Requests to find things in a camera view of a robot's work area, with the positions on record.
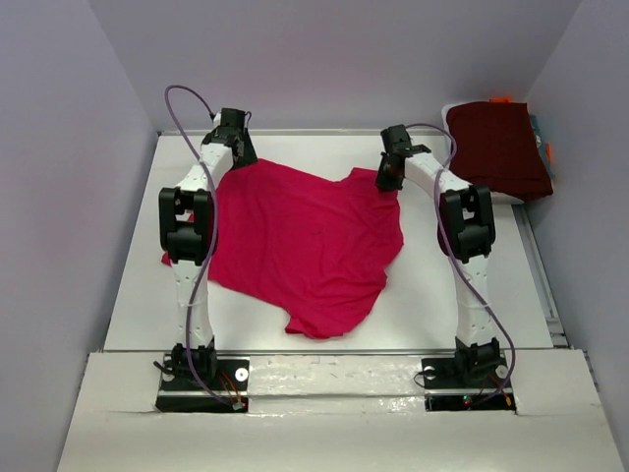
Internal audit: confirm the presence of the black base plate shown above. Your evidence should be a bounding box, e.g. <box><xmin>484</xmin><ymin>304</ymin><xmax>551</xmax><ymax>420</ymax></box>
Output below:
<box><xmin>413</xmin><ymin>357</ymin><xmax>516</xmax><ymax>412</ymax></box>
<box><xmin>154</xmin><ymin>355</ymin><xmax>251</xmax><ymax>414</ymax></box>

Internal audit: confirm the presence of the metal rail right side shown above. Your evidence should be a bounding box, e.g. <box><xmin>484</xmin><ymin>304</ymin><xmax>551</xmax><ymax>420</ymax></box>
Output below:
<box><xmin>513</xmin><ymin>206</ymin><xmax>571</xmax><ymax>349</ymax></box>

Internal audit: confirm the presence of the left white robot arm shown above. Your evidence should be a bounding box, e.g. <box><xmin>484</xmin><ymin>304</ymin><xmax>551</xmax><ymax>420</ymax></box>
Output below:
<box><xmin>158</xmin><ymin>108</ymin><xmax>257</xmax><ymax>388</ymax></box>

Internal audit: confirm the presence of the dark red folded t-shirt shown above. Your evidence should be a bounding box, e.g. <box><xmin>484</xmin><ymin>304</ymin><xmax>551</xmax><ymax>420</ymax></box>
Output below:
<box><xmin>445</xmin><ymin>101</ymin><xmax>554</xmax><ymax>202</ymax></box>

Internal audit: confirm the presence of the orange object behind stack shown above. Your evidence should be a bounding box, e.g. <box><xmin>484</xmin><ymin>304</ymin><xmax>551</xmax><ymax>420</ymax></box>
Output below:
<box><xmin>489</xmin><ymin>95</ymin><xmax>512</xmax><ymax>103</ymax></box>

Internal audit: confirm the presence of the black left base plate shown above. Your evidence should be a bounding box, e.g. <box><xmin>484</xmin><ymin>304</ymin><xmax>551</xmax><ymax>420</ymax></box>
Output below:
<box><xmin>154</xmin><ymin>355</ymin><xmax>251</xmax><ymax>414</ymax></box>

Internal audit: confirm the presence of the teal orange item beside stack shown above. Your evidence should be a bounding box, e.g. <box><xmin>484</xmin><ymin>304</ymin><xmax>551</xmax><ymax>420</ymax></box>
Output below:
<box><xmin>529</xmin><ymin>114</ymin><xmax>555</xmax><ymax>180</ymax></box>

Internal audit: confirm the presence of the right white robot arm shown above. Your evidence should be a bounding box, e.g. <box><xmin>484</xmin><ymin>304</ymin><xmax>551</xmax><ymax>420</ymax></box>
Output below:
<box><xmin>375</xmin><ymin>125</ymin><xmax>503</xmax><ymax>390</ymax></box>

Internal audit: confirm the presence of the pink t-shirt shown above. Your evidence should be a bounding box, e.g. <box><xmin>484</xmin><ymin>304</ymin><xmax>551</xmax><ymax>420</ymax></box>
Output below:
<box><xmin>160</xmin><ymin>157</ymin><xmax>406</xmax><ymax>339</ymax></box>

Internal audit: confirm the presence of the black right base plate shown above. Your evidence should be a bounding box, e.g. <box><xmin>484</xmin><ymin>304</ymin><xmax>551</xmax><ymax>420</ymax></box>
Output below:
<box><xmin>413</xmin><ymin>357</ymin><xmax>516</xmax><ymax>412</ymax></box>

